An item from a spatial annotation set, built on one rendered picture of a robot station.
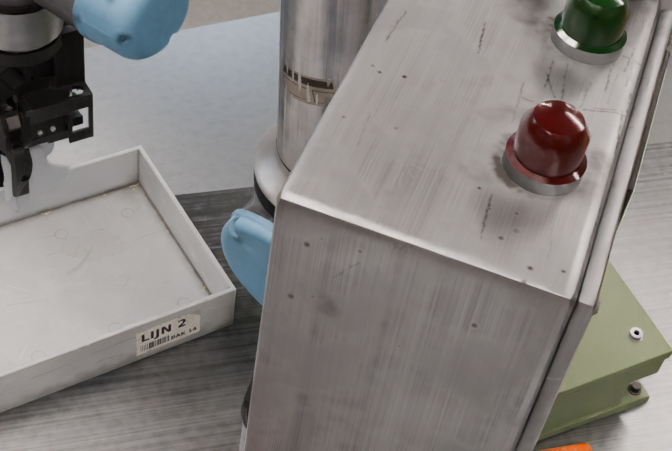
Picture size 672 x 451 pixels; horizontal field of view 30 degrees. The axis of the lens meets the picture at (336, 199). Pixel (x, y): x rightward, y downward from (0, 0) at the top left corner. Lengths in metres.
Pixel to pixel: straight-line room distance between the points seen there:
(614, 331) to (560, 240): 0.75
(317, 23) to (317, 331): 0.35
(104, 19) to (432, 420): 0.55
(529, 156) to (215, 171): 0.92
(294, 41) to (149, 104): 0.61
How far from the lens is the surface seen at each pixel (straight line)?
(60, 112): 1.11
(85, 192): 1.25
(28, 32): 1.04
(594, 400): 1.13
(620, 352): 1.12
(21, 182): 1.14
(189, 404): 1.10
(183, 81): 1.39
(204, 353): 1.14
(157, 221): 1.23
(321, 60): 0.75
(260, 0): 2.87
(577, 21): 0.44
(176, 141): 1.32
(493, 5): 0.46
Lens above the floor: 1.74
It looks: 46 degrees down
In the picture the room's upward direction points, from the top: 10 degrees clockwise
